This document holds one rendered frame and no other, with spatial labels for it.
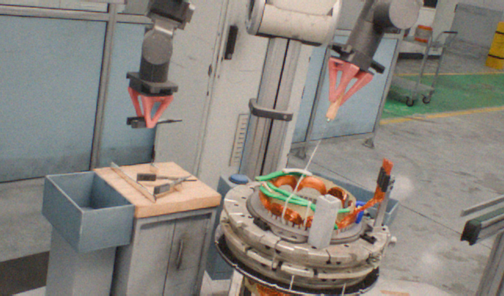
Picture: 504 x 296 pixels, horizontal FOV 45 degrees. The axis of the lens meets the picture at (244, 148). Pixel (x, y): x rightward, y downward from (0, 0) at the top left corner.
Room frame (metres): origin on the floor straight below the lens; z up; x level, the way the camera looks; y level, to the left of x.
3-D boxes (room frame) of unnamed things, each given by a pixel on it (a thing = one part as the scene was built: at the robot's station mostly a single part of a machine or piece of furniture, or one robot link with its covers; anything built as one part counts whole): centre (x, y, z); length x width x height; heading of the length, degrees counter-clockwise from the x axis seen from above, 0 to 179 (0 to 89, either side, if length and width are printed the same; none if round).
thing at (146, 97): (1.20, 0.21, 1.22); 0.07 x 0.07 x 0.09; 44
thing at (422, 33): (8.16, -1.70, 0.91); 0.82 x 0.23 x 0.20; 54
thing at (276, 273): (1.10, -0.14, 1.05); 0.29 x 0.29 x 0.06
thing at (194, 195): (1.19, 0.16, 1.05); 0.20 x 0.19 x 0.02; 133
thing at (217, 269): (1.37, 0.00, 0.91); 0.07 x 0.07 x 0.25; 28
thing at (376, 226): (1.09, -0.28, 1.15); 0.03 x 0.02 x 0.12; 125
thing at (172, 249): (1.19, 0.16, 0.91); 0.19 x 0.19 x 0.26; 43
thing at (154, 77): (1.20, 0.21, 1.29); 0.10 x 0.07 x 0.07; 44
